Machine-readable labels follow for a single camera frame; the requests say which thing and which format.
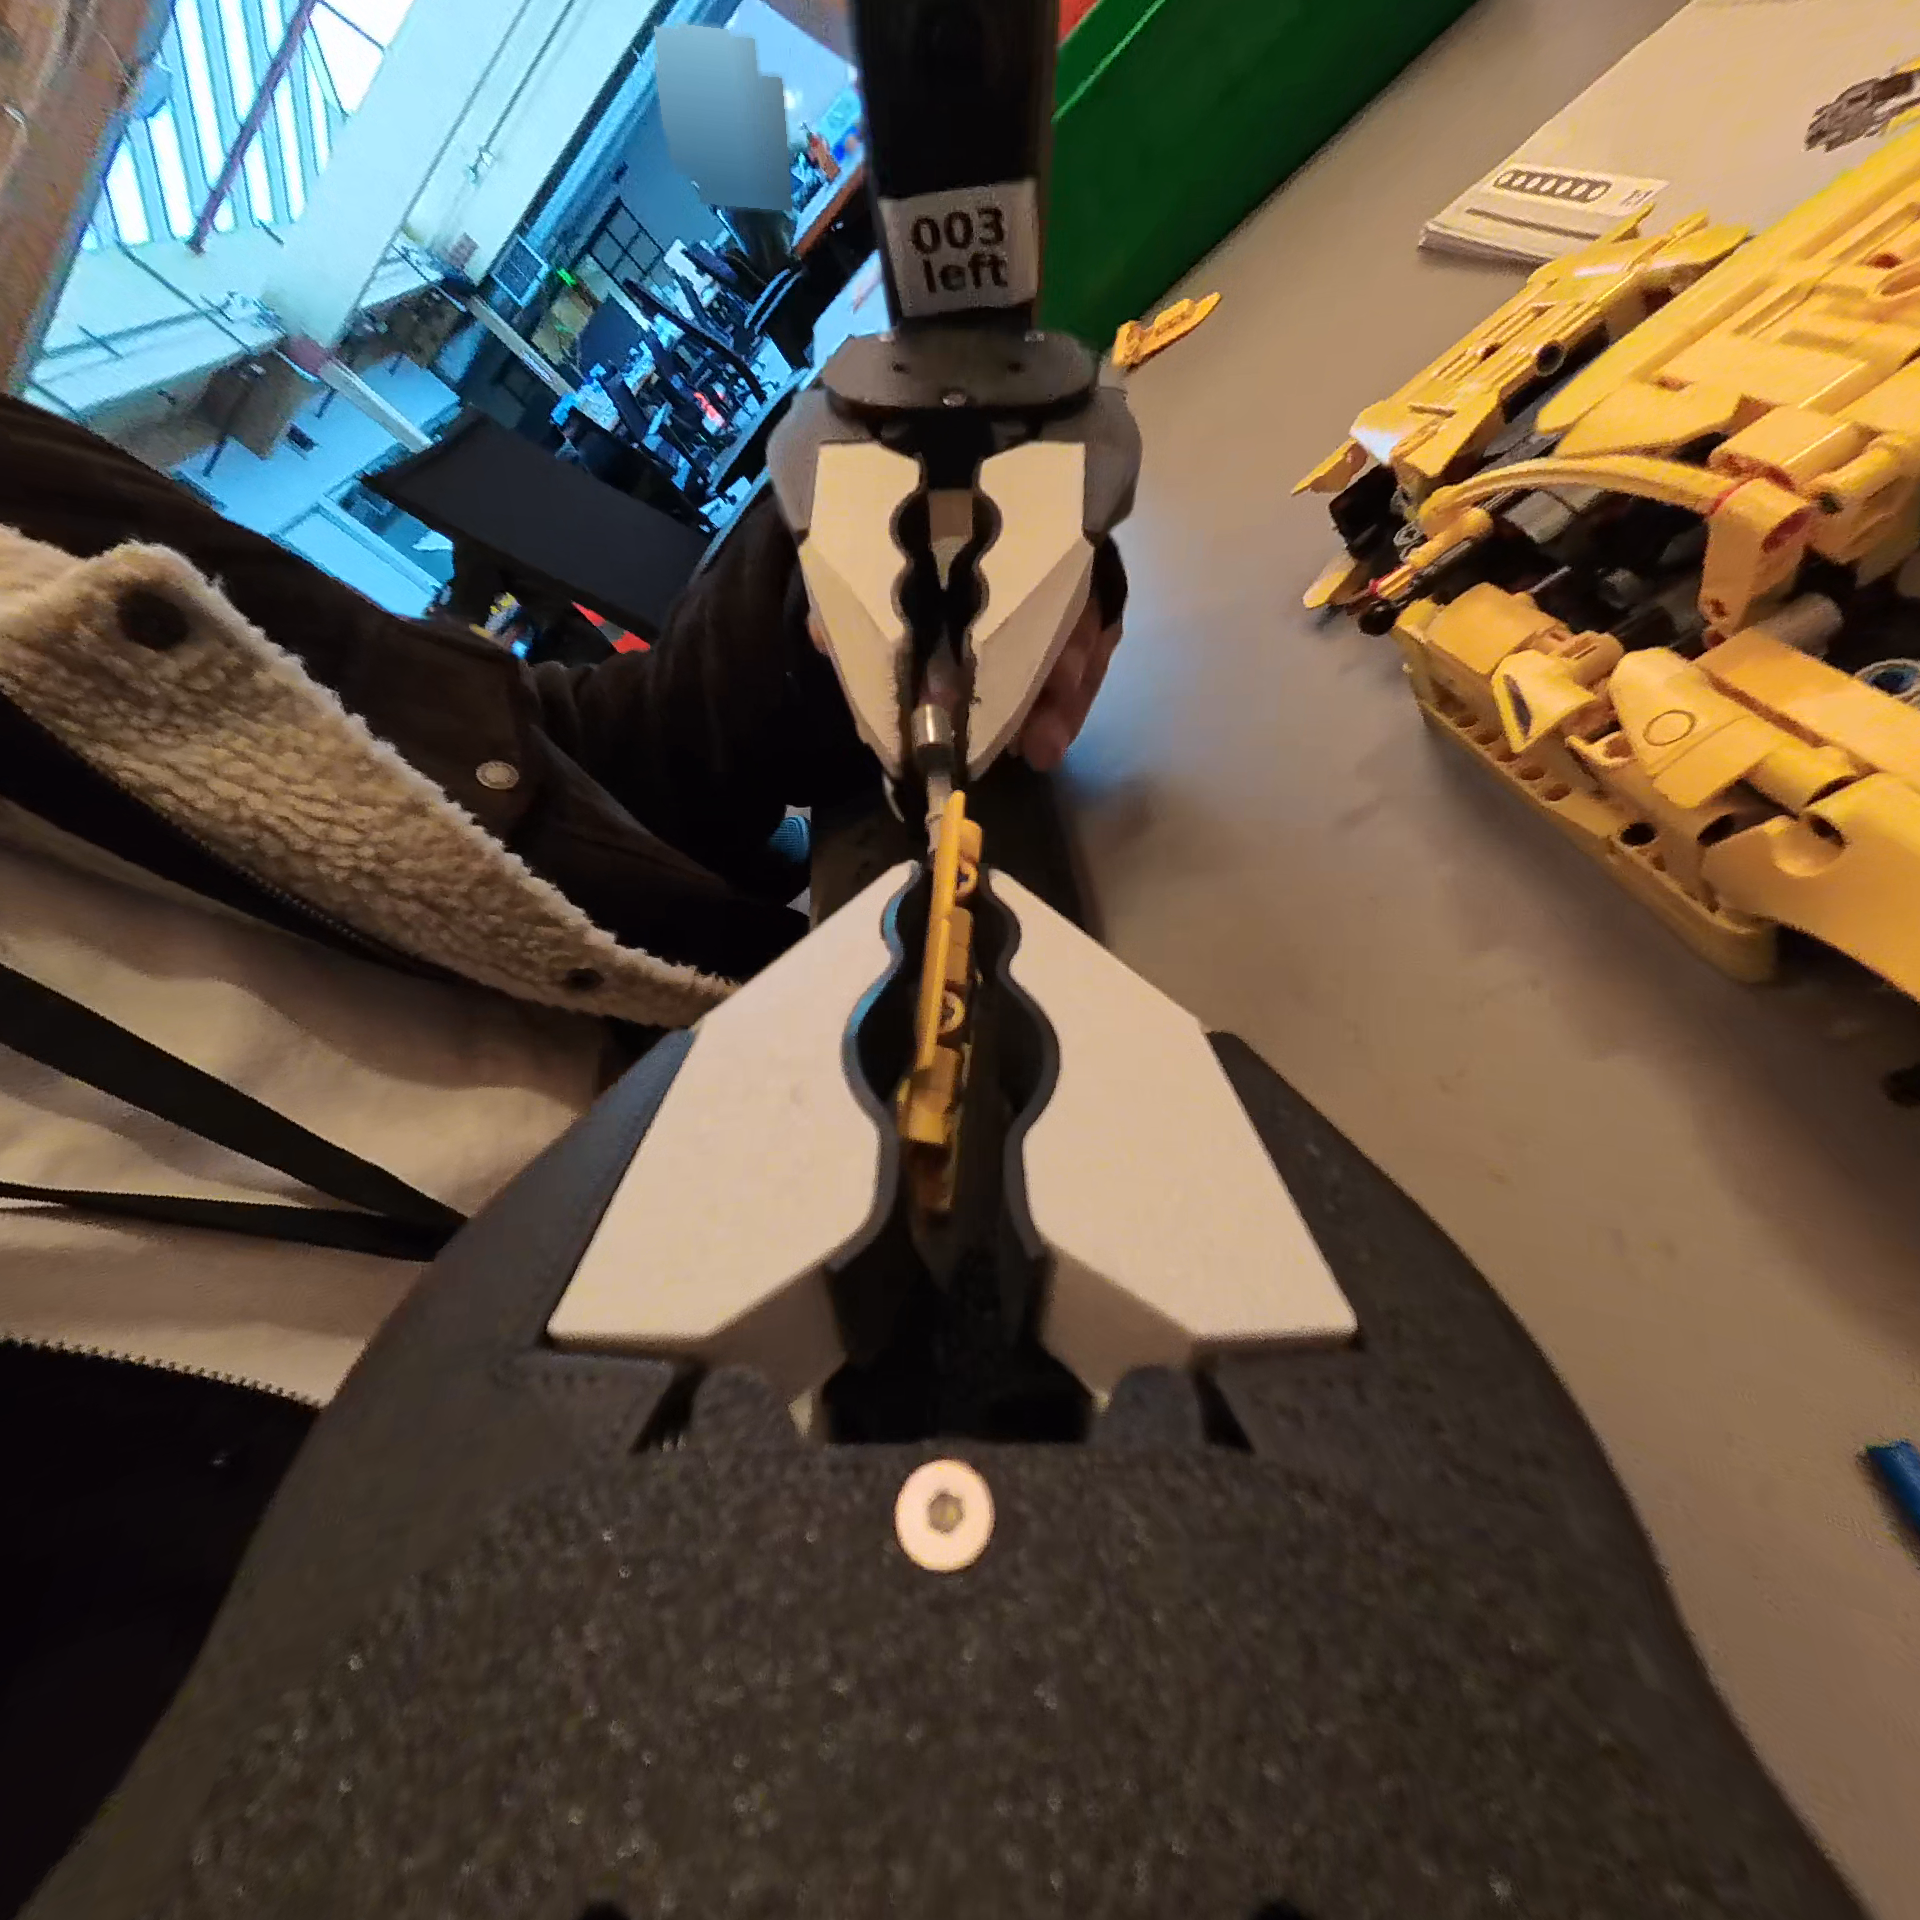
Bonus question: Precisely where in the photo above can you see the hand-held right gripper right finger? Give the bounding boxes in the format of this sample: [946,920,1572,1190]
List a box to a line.
[960,870,1359,1435]

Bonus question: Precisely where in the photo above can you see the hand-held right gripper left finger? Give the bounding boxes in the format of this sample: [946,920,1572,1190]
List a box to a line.
[548,864,962,1442]

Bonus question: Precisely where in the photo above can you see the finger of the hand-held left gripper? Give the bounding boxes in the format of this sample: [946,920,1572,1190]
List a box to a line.
[798,443,936,774]
[948,439,1098,787]

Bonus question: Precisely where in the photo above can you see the yellow panel with axle pin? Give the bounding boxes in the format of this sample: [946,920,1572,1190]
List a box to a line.
[895,772,992,1218]

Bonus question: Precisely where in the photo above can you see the person's left forearm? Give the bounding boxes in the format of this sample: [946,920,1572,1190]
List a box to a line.
[532,494,887,902]

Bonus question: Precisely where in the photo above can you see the person's left hand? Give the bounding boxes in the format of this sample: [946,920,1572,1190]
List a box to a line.
[1015,540,1129,774]

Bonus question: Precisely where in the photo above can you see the small yellow brick piece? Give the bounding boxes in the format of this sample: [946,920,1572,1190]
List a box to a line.
[1110,293,1224,371]

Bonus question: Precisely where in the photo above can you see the green plastic bin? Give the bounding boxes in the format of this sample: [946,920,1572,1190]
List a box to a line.
[1049,0,1480,355]

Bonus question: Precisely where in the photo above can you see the white striped shirt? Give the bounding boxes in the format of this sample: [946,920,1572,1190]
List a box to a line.
[0,795,618,1413]

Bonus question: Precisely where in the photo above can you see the yellow toy brick car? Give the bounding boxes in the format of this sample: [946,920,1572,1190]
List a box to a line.
[1292,127,1920,1001]

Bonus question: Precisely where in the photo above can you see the brown fleece-lined jacket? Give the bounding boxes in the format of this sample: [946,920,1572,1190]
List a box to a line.
[0,397,820,1030]

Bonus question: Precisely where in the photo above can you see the open instruction booklet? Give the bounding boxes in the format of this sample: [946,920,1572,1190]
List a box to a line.
[1415,0,1920,270]

